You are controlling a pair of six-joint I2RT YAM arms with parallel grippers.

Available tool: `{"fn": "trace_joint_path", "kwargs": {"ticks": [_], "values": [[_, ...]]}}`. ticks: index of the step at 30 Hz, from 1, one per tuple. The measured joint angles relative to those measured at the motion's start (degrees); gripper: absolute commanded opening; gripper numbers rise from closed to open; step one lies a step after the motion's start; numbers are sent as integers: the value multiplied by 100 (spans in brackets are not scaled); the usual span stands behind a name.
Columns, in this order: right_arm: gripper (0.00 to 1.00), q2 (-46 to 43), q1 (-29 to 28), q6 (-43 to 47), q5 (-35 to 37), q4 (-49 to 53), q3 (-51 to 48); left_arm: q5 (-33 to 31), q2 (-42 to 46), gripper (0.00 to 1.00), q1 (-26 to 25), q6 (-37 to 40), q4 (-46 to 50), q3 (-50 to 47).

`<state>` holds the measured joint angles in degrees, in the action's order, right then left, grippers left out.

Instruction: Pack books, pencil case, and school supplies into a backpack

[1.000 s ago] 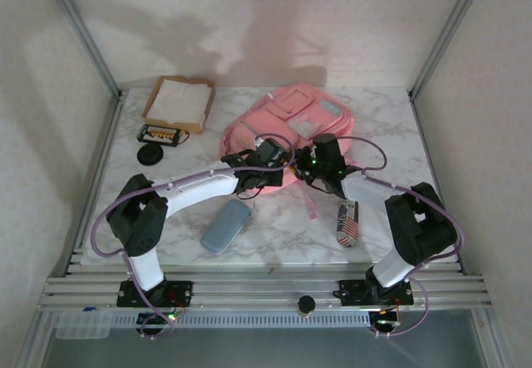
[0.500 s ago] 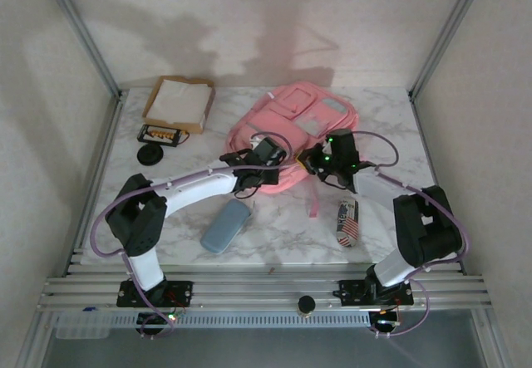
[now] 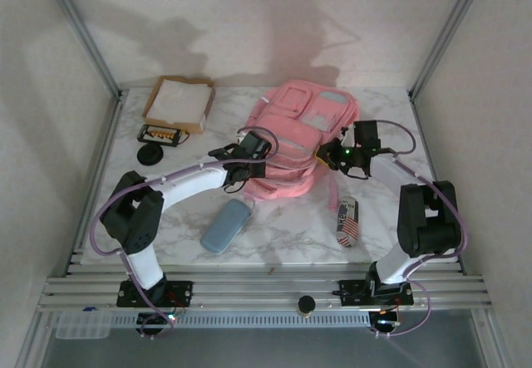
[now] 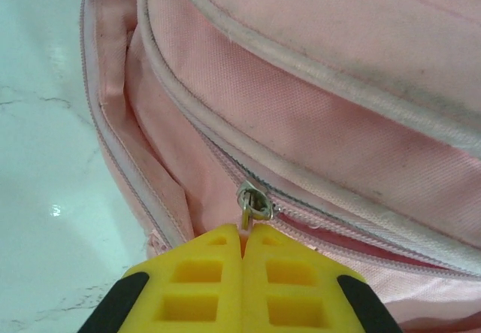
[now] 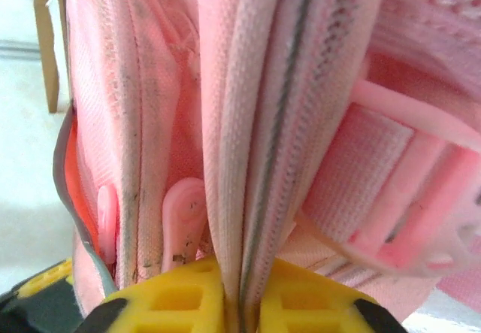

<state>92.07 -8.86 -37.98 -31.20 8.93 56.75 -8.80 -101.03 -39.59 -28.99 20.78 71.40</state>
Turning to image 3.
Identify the aluminium frame leg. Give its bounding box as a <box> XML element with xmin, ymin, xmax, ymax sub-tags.
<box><xmin>16</xmin><ymin>312</ymin><xmax>55</xmax><ymax>368</ymax></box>
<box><xmin>471</xmin><ymin>309</ymin><xmax>515</xmax><ymax>368</ymax></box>

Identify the black case with orange figure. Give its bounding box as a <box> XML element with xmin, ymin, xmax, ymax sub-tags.
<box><xmin>136</xmin><ymin>123</ymin><xmax>192</xmax><ymax>148</ymax></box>

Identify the blue grey pencil case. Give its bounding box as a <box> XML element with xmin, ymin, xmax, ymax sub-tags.
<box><xmin>199</xmin><ymin>199</ymin><xmax>254</xmax><ymax>255</ymax></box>

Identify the shallow brown cardboard box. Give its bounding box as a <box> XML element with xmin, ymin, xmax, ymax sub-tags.
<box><xmin>141</xmin><ymin>76</ymin><xmax>216</xmax><ymax>135</ymax></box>

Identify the flag-patterned can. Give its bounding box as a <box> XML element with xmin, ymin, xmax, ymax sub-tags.
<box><xmin>335</xmin><ymin>196</ymin><xmax>360</xmax><ymax>248</ymax></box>

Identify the aluminium side rail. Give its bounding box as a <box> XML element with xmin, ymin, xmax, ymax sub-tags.
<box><xmin>409</xmin><ymin>91</ymin><xmax>466</xmax><ymax>273</ymax></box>
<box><xmin>62</xmin><ymin>91</ymin><xmax>128</xmax><ymax>277</ymax></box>

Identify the black round knob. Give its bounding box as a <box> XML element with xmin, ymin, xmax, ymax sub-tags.
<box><xmin>297</xmin><ymin>296</ymin><xmax>318</xmax><ymax>317</ymax></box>

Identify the white paper sheet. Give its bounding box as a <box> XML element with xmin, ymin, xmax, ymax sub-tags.
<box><xmin>145</xmin><ymin>79</ymin><xmax>213</xmax><ymax>124</ymax></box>

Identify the clear plastic organizer box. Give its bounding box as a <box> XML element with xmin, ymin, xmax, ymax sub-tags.
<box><xmin>53</xmin><ymin>312</ymin><xmax>112</xmax><ymax>340</ymax></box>

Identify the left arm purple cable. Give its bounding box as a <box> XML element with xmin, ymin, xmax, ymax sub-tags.
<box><xmin>91</xmin><ymin>125</ymin><xmax>280</xmax><ymax>341</ymax></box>

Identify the aluminium frame post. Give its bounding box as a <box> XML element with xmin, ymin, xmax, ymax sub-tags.
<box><xmin>39</xmin><ymin>0</ymin><xmax>126</xmax><ymax>100</ymax></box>
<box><xmin>409</xmin><ymin>0</ymin><xmax>491</xmax><ymax>100</ymax></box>

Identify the grey slotted cable duct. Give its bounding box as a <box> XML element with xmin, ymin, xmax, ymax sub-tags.
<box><xmin>110</xmin><ymin>313</ymin><xmax>371</xmax><ymax>328</ymax></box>

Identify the pink backpack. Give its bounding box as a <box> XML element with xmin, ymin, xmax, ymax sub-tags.
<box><xmin>236</xmin><ymin>79</ymin><xmax>362</xmax><ymax>213</ymax></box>

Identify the aluminium cross rail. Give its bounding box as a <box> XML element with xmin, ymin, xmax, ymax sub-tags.
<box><xmin>36</xmin><ymin>262</ymin><xmax>495</xmax><ymax>314</ymax></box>

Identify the black round disc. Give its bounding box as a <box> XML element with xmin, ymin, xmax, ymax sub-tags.
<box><xmin>137</xmin><ymin>143</ymin><xmax>166</xmax><ymax>165</ymax></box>

